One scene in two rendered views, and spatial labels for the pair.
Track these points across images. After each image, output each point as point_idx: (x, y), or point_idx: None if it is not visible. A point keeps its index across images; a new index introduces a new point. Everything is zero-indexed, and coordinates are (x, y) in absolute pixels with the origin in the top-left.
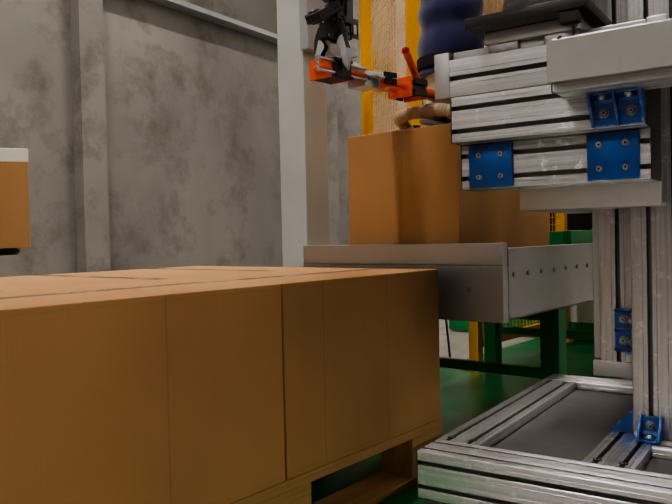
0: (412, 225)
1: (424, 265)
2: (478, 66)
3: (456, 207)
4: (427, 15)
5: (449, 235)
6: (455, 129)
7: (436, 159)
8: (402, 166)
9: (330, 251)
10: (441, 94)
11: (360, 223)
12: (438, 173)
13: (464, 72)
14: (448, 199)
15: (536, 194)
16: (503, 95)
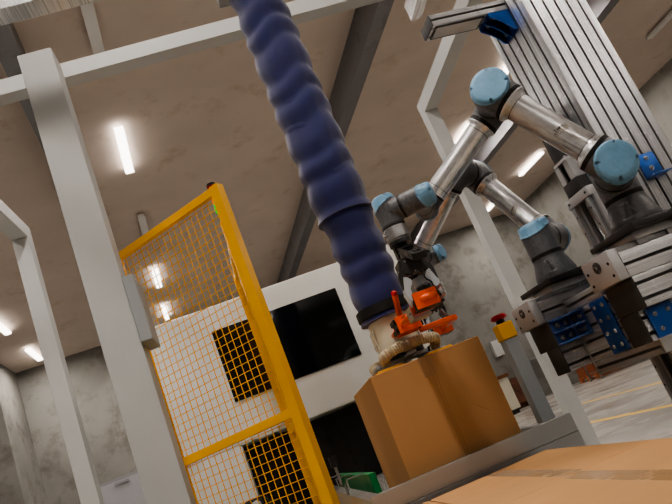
0: (471, 433)
1: (513, 458)
2: (639, 252)
3: (506, 402)
4: (368, 270)
5: (510, 428)
6: (645, 296)
7: (471, 369)
8: (440, 385)
9: (408, 488)
10: (623, 275)
11: (415, 453)
12: (478, 380)
13: (631, 258)
14: (496, 398)
15: (671, 338)
16: (663, 267)
